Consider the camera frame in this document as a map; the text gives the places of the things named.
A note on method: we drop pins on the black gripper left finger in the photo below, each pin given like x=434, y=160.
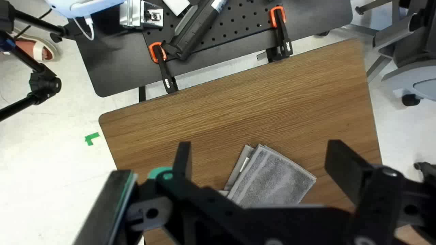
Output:
x=182, y=165

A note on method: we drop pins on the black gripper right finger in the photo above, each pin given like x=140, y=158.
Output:
x=350, y=171

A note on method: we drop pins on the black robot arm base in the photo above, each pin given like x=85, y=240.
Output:
x=194, y=29

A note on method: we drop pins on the grey folded towel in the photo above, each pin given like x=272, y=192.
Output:
x=267, y=179

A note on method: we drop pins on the green tape marker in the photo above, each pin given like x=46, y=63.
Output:
x=91, y=138

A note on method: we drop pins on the black side table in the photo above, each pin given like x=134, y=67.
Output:
x=118, y=59

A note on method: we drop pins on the orange black clamp left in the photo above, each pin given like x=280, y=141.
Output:
x=160, y=58

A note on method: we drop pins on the orange black clamp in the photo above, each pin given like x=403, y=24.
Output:
x=160, y=58
x=284, y=44

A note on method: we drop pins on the grey office chair base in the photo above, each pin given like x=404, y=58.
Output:
x=411, y=43

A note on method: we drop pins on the orange black clamp right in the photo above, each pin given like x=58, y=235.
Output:
x=284, y=44

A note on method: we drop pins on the black perforated mounting board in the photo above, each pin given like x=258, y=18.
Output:
x=246, y=18

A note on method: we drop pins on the light blue cloth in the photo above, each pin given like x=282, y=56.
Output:
x=79, y=9

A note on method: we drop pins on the silver metal bracket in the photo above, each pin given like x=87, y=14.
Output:
x=136, y=14

